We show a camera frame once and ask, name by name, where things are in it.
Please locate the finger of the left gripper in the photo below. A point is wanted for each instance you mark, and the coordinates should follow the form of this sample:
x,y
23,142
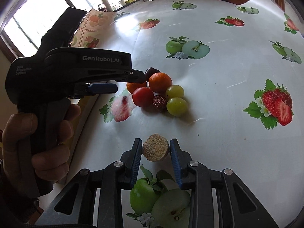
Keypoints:
x,y
99,88
132,76

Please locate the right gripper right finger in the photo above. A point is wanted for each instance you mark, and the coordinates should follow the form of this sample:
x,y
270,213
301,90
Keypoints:
x,y
237,206

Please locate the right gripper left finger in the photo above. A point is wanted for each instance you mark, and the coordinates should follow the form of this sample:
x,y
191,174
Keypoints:
x,y
74,205

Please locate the orange tangerine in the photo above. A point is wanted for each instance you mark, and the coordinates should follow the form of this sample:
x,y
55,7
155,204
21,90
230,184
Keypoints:
x,y
131,87
159,82

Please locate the dark cherry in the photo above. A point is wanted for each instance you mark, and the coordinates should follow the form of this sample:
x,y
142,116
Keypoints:
x,y
149,72

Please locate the red cherry tomato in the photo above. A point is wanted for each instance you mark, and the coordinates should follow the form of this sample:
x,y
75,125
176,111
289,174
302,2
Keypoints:
x,y
142,97

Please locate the red jujube date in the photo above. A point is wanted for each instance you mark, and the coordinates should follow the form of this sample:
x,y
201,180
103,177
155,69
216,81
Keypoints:
x,y
159,103

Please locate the green grape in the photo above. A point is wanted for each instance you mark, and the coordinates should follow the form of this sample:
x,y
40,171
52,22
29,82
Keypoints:
x,y
174,91
177,106

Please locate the round freeze-dried piece small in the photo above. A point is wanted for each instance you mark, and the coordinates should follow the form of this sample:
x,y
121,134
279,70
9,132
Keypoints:
x,y
155,148

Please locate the person's left hand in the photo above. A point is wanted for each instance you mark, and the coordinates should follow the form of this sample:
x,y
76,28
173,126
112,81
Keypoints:
x,y
20,166

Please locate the white foam tray yellow rim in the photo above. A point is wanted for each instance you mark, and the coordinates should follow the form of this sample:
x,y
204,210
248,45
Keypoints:
x,y
86,104

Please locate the fruit print tablecloth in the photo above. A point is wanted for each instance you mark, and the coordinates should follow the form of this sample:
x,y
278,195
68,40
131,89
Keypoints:
x,y
241,68

